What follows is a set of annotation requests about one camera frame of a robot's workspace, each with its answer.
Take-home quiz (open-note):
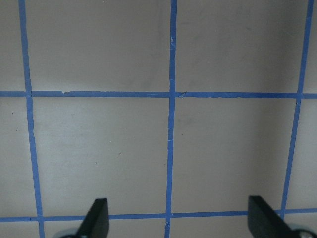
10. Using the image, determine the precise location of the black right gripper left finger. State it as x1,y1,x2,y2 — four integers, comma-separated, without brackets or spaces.
74,198,109,238

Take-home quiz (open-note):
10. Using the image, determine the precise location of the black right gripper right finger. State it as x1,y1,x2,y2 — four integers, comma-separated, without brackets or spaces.
247,196,300,238

